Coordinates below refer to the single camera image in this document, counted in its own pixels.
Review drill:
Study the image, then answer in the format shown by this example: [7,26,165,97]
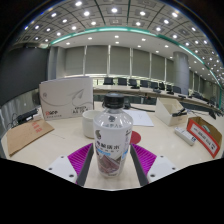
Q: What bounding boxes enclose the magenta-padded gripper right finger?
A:
[129,143,178,187]

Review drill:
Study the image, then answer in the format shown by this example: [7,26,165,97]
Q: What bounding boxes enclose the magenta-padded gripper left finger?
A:
[46,142,95,187]

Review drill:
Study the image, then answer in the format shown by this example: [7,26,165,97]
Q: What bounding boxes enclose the clear black-capped water bottle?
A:
[92,92,134,178]

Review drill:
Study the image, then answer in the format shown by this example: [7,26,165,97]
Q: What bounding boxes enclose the white ceramic cup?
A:
[81,109,103,140]

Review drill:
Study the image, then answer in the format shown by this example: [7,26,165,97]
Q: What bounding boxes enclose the white printed paper sheet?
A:
[124,109,155,128]

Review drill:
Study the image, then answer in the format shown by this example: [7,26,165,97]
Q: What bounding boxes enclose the open beige cardboard box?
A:
[154,97,189,127]

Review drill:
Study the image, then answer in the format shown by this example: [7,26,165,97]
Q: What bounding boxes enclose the black marker pen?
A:
[172,108,188,118]

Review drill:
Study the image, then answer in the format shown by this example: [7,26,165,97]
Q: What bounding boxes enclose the brown paper envelope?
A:
[5,119,55,158]

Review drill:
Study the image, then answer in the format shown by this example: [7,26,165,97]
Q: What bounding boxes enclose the red-edged cardboard tray box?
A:
[186,116,223,159]

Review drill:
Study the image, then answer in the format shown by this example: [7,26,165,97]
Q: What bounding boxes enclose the white copy paper carton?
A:
[38,76,95,121]

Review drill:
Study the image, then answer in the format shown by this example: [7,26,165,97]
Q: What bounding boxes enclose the long curved conference desk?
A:
[92,84,224,113]

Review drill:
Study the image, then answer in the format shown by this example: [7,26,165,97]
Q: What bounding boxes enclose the black power adapter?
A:
[15,108,39,126]

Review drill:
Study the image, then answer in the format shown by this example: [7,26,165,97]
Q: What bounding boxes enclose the recessed ceiling lights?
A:
[19,0,224,88]

